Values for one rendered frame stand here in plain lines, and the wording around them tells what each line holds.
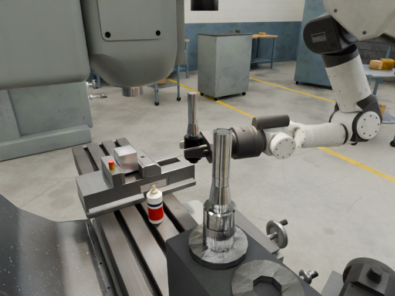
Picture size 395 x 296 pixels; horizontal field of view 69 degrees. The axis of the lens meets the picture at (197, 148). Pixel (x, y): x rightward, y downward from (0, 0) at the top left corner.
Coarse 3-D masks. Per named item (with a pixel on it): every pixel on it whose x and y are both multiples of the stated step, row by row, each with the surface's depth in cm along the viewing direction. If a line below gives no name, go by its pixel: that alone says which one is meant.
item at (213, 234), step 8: (208, 224) 40; (216, 224) 39; (224, 224) 39; (232, 224) 40; (208, 232) 41; (216, 232) 40; (224, 232) 40; (232, 232) 41; (208, 240) 41; (216, 240) 41; (224, 240) 41; (232, 240) 42; (208, 248) 42; (216, 248) 41; (224, 248) 41
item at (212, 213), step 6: (204, 204) 41; (210, 204) 41; (228, 204) 41; (234, 204) 41; (204, 210) 40; (210, 210) 40; (216, 210) 40; (222, 210) 40; (228, 210) 40; (234, 210) 40; (210, 216) 39; (216, 216) 39; (222, 216) 39; (228, 216) 39
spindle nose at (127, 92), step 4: (124, 88) 63; (128, 88) 63; (132, 88) 63; (136, 88) 63; (140, 88) 64; (124, 92) 64; (128, 92) 63; (132, 92) 63; (136, 92) 64; (140, 92) 65; (128, 96) 64; (132, 96) 64; (136, 96) 64
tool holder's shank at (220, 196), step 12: (216, 132) 36; (228, 132) 36; (216, 144) 36; (228, 144) 36; (216, 156) 36; (228, 156) 37; (216, 168) 37; (228, 168) 37; (216, 180) 38; (228, 180) 38; (216, 192) 39; (228, 192) 39; (216, 204) 39
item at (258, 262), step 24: (168, 240) 45; (192, 240) 44; (240, 240) 44; (168, 264) 47; (192, 264) 41; (216, 264) 40; (240, 264) 41; (264, 264) 39; (192, 288) 41; (216, 288) 38; (240, 288) 36; (264, 288) 38; (288, 288) 36; (312, 288) 38
